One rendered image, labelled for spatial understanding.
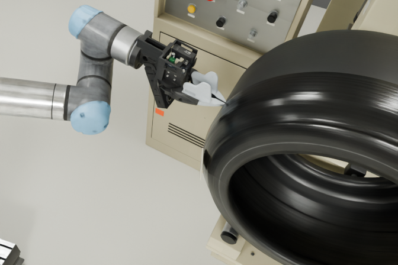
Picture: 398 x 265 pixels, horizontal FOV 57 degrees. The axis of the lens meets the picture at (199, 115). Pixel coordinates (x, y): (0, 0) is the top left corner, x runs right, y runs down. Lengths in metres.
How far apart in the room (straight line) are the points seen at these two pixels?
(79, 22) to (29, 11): 2.38
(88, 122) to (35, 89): 0.12
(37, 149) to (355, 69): 1.87
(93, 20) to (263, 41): 0.80
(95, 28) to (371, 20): 0.58
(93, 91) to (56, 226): 1.28
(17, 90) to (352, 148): 0.60
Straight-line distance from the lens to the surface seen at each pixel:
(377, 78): 0.62
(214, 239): 1.01
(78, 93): 0.77
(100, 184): 2.05
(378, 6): 0.87
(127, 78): 2.54
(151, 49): 0.73
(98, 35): 0.78
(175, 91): 0.74
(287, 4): 1.33
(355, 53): 0.67
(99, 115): 0.74
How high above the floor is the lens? 1.78
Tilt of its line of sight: 49 degrees down
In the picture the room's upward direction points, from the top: 13 degrees clockwise
